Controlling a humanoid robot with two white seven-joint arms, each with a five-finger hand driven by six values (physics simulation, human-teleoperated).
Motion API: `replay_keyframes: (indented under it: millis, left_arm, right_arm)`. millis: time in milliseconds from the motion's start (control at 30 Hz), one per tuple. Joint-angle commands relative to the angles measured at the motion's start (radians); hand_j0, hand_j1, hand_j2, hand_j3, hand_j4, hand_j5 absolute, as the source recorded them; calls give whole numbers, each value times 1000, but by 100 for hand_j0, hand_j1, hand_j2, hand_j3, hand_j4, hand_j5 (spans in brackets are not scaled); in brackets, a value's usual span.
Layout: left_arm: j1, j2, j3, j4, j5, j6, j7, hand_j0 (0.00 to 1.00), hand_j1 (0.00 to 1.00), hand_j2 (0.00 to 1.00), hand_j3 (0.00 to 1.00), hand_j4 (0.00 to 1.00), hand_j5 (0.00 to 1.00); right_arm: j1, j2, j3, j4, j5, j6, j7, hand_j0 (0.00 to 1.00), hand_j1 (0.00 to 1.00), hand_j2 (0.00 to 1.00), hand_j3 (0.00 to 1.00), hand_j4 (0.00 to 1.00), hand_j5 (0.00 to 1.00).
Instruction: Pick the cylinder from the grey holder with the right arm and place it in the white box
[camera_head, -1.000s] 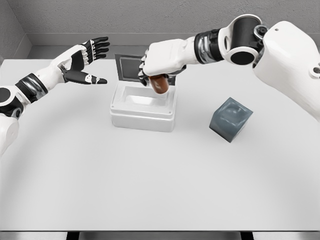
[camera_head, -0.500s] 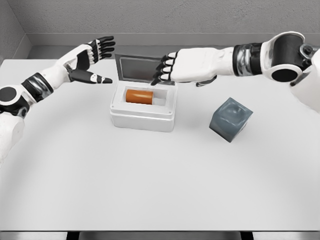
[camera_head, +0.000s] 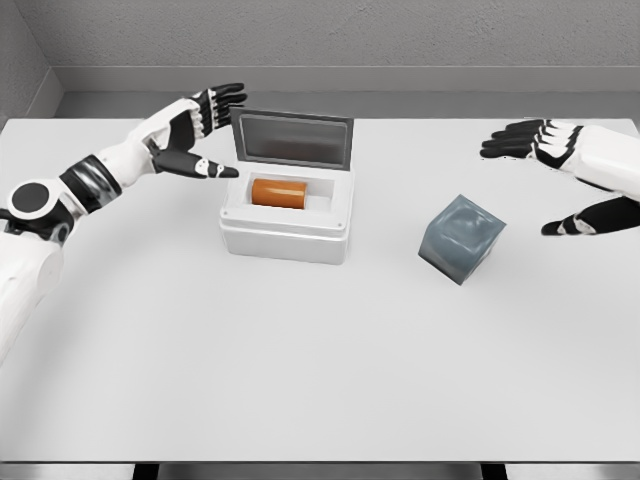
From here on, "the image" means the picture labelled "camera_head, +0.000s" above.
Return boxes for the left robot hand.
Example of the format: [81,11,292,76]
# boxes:
[133,82,248,180]

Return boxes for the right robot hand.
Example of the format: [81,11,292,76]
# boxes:
[480,117,640,237]

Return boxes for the white box with hinged lid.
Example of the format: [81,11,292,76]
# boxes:
[218,105,355,267]

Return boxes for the orange cylinder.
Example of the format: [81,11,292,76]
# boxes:
[250,178,308,210]

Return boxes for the grey-blue cube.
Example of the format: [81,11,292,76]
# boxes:
[417,194,507,287]

